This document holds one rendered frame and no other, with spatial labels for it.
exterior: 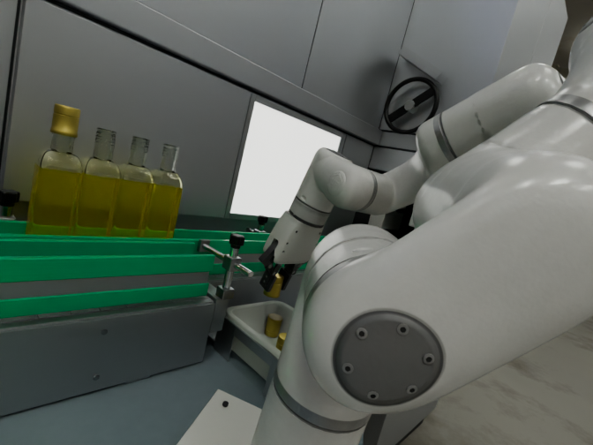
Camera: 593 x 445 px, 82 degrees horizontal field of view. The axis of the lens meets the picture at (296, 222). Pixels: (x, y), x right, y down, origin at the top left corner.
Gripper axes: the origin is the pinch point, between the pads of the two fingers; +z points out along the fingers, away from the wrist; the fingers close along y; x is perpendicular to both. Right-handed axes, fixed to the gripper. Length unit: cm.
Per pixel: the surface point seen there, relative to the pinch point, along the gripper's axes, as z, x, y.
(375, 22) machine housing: -68, -54, -53
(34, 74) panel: -19, -35, 39
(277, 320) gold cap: 12.9, -0.4, -7.9
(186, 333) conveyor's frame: 10.1, 1.0, 17.2
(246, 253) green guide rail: 2.8, -13.3, -2.2
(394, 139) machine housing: -35, -37, -73
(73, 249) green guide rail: 0.2, -10.9, 34.5
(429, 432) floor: 88, 29, -137
